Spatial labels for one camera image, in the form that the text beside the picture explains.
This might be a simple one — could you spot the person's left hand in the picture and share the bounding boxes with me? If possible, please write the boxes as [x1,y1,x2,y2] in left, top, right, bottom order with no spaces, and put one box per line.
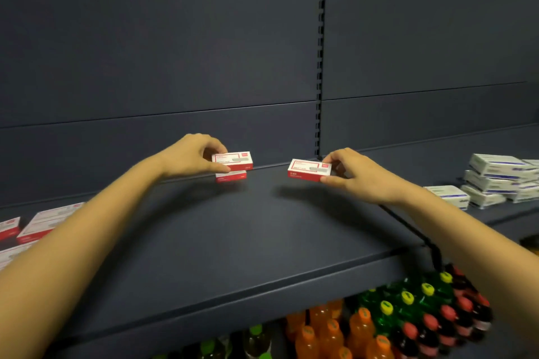
[153,133,231,181]

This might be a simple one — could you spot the group of yellow-capped green bottles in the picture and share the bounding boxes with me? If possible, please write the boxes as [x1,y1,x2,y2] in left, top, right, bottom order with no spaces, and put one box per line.
[357,270,456,337]

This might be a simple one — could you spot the group of green-capped tea bottles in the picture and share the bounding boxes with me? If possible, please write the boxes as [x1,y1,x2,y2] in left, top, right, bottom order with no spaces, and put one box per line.
[150,324,275,359]

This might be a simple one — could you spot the person's left forearm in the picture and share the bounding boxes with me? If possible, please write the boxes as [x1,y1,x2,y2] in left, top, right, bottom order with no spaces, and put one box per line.
[0,154,165,359]

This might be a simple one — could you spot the group of orange soda bottles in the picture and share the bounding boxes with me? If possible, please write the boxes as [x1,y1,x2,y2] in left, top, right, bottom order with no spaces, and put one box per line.
[285,299,398,359]

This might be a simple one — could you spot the group of red-capped cola bottles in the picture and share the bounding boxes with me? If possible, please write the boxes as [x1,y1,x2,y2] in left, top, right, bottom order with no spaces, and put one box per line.
[390,263,495,359]

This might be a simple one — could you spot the person's right hand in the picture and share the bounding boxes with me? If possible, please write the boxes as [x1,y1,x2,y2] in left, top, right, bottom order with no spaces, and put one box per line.
[319,147,412,206]

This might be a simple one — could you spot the red and white boxes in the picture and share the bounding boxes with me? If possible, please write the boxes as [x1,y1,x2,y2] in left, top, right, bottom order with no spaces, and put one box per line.
[0,201,85,272]

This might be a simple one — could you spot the dark grey metal shelf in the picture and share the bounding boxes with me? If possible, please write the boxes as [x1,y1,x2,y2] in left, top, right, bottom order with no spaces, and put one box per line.
[0,0,539,359]

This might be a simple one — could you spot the person's right forearm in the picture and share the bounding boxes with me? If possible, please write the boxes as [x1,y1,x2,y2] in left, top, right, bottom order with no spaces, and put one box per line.
[395,186,539,347]

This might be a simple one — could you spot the white blue paperclip boxes group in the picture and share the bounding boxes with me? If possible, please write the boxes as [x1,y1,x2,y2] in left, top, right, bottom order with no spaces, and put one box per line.
[422,153,539,211]

